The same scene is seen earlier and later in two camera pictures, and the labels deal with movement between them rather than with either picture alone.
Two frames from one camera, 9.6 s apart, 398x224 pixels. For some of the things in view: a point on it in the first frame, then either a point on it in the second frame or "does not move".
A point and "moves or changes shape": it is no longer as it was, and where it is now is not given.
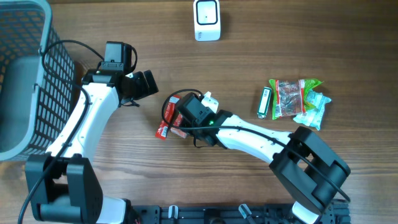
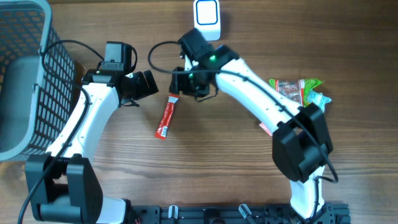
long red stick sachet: [162, 129] does not move
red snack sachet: [177, 131] moves or changes shape
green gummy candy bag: [290, 95] does not move
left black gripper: [144, 90] does not move
